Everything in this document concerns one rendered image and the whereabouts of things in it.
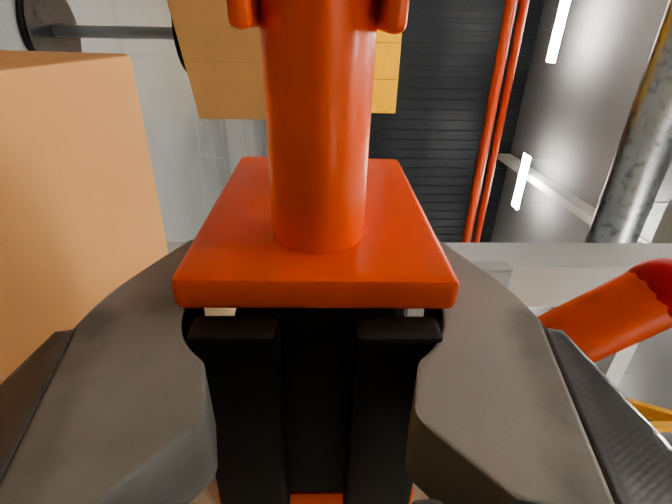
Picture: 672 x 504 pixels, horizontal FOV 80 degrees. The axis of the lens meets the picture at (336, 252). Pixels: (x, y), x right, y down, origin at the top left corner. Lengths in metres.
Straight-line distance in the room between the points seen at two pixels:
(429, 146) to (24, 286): 11.15
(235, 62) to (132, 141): 1.62
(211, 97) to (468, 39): 9.51
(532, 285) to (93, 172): 1.32
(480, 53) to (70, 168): 11.11
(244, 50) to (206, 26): 0.16
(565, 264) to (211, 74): 1.56
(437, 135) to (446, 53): 1.92
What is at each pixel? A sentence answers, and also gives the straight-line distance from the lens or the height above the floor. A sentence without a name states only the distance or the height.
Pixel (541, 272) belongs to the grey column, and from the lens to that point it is 1.42.
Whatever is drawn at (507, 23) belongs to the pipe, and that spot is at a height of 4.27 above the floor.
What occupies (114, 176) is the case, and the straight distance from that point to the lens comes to 0.29.
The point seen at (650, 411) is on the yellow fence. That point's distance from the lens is 1.40.
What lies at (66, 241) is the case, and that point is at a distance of 0.24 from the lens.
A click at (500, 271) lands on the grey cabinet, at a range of 1.30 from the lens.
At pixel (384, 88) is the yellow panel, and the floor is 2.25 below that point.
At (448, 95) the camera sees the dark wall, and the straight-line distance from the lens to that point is 11.14.
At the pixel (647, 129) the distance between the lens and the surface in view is 5.88.
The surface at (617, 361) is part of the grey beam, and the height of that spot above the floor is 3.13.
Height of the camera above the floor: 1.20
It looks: 2 degrees up
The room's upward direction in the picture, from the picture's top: 90 degrees clockwise
